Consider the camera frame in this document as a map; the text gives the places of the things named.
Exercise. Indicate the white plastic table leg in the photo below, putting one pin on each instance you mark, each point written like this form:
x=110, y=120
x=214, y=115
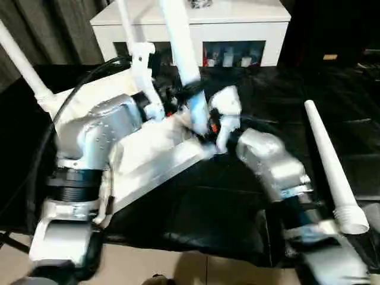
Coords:
x=129, y=26
x=26, y=62
x=323, y=142
x=181, y=44

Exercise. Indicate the white plastic table top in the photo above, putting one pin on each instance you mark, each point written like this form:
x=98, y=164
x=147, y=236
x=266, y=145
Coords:
x=154, y=160

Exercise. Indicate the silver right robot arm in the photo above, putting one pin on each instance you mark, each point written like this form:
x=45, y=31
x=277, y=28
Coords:
x=279, y=160

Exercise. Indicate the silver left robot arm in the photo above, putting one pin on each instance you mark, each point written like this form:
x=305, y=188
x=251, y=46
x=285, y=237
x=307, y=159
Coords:
x=101, y=130

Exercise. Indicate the white cabinet with glass doors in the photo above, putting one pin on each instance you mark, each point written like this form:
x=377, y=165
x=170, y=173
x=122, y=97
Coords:
x=237, y=26

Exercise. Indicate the black work mat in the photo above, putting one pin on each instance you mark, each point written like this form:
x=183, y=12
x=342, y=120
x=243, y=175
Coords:
x=207, y=202

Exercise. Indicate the small yellow label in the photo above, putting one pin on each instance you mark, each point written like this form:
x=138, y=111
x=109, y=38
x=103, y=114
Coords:
x=330, y=56

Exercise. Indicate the grey curtain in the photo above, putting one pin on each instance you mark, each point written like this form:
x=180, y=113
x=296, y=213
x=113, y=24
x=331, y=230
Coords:
x=44, y=32

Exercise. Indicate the black tripod leg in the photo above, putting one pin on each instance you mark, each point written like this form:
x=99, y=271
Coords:
x=15, y=242

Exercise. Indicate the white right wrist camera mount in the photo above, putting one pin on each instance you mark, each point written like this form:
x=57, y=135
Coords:
x=227, y=101

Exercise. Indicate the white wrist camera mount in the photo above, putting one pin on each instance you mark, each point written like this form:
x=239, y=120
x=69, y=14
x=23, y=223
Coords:
x=142, y=68
x=227, y=101

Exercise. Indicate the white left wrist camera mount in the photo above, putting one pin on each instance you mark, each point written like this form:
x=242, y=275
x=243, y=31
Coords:
x=142, y=68

